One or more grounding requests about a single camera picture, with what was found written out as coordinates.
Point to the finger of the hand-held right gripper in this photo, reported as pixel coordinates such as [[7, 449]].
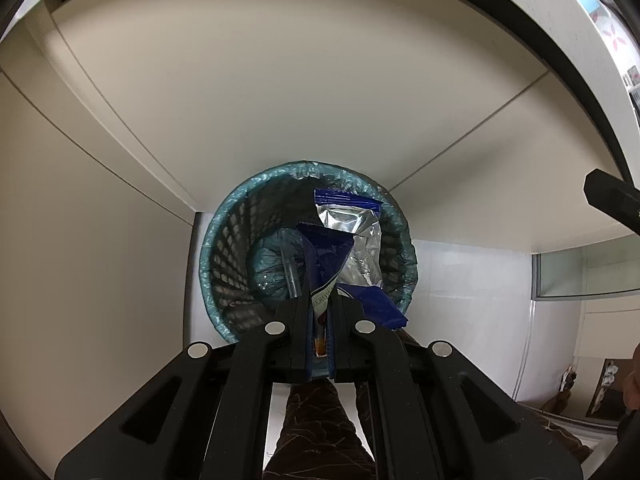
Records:
[[612, 195]]

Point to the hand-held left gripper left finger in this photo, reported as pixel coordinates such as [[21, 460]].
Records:
[[306, 340]]

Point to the black mesh waste bin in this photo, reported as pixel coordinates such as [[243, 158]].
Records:
[[230, 240]]

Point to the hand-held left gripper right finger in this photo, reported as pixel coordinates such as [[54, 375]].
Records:
[[334, 345]]

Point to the dark blue snack wrapper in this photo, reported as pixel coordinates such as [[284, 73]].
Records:
[[325, 255]]

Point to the glass door panel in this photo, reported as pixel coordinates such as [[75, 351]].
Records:
[[585, 275]]

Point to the brown patterned trousers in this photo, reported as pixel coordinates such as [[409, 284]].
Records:
[[310, 430]]

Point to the white kitchen cabinet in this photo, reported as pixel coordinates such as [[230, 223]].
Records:
[[300, 85]]

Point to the teal plastic bin liner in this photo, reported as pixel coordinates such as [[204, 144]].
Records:
[[270, 266]]

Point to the silver foil wrapper blue edge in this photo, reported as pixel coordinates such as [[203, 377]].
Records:
[[357, 230]]

